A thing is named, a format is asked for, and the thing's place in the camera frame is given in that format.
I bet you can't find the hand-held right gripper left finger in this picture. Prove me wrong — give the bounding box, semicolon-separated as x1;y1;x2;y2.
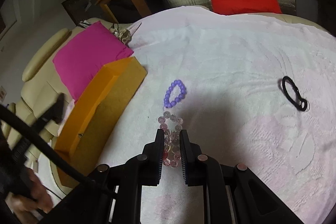
52;129;166;224

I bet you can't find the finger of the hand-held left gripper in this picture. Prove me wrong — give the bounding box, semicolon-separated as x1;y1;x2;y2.
34;93;66;131

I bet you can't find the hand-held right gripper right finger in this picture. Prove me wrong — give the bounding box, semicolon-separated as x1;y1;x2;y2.
179;129;305;224

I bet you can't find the pink crystal bead bracelet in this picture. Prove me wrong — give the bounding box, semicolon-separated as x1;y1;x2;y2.
157;111;184;168

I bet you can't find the person's left hand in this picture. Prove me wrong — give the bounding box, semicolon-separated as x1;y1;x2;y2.
5;168;54;217

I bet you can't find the cream leather sofa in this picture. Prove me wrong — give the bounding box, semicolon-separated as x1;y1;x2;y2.
0;13;336;214

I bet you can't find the orange cardboard box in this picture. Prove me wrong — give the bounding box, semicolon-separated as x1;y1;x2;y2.
54;56;147;188

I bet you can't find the magenta cushion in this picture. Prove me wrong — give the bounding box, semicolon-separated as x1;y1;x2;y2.
52;21;134;104

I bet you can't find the crumpled clear plastic wrapper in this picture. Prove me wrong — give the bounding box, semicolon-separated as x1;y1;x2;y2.
109;23;133;45

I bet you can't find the white pink embossed blanket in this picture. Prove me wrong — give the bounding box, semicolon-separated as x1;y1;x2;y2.
100;5;336;224

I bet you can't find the black cable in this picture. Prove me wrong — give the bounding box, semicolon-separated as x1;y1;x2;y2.
0;103;118;198

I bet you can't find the purple bead bracelet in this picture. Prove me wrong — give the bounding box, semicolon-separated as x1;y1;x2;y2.
163;79;187;108

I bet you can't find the black hair tie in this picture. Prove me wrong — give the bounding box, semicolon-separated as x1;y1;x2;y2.
282;76;308;111

